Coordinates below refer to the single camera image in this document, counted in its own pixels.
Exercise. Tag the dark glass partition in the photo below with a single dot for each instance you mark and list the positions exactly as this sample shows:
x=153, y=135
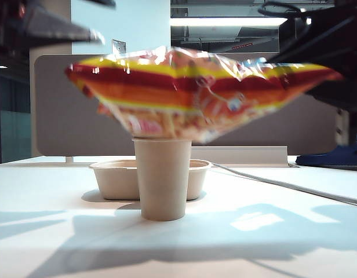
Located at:
x=10, y=101

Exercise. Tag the beige paper food box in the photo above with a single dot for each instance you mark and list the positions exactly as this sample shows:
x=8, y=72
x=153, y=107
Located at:
x=114, y=179

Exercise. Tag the grey desk divider panel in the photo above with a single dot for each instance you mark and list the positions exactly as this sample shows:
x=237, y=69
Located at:
x=65, y=116

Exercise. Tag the metal wall plate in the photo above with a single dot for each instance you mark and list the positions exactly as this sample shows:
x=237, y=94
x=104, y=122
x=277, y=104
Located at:
x=119, y=47

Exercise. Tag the white divider foot bracket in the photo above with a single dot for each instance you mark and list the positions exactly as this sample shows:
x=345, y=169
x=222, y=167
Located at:
x=69, y=159

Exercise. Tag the brown paper cup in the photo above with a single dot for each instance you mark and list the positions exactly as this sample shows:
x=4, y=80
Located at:
x=162, y=179

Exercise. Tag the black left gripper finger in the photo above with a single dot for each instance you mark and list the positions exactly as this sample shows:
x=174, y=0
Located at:
x=104, y=2

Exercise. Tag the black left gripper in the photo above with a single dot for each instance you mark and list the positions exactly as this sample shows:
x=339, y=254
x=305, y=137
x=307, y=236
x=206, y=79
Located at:
x=7, y=23

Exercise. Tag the orange yellow chips bag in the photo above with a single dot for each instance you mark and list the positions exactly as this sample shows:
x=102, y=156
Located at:
x=178, y=87

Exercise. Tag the dark blue slipper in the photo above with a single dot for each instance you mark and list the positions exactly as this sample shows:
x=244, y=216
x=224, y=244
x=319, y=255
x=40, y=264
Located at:
x=335, y=157

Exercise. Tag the ceiling light strip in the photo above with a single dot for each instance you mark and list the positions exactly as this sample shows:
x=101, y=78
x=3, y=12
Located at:
x=225, y=21

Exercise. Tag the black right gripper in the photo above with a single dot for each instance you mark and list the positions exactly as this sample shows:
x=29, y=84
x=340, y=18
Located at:
x=326, y=14

